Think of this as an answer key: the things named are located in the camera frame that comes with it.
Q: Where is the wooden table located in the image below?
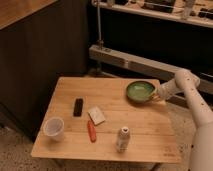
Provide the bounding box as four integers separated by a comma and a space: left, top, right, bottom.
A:
31, 77, 181, 163

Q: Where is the metal shelf rack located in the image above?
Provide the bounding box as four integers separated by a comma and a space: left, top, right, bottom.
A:
89, 0, 213, 94

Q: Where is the black rectangular remote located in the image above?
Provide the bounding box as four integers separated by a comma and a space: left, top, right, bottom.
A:
73, 98, 83, 117

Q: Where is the white plastic bottle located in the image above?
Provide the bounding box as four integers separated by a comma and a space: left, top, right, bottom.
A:
116, 126, 130, 153

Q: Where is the vertical metal pole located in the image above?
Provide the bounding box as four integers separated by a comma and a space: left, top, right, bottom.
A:
96, 0, 103, 50

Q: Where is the orange carrot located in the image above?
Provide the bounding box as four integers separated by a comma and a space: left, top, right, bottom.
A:
87, 120, 96, 142

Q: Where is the green ceramic bowl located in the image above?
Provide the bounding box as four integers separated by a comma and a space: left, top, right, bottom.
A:
126, 81, 156, 103

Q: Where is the clear plastic cup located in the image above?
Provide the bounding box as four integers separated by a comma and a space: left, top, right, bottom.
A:
43, 117, 64, 141

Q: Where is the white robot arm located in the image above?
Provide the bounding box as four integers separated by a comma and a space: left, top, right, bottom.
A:
155, 69, 213, 171

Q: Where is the dark wooden cabinet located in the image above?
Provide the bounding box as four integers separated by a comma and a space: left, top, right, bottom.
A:
0, 0, 88, 140

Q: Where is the white sponge block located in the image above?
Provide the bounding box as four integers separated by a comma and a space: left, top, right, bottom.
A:
88, 106, 105, 125

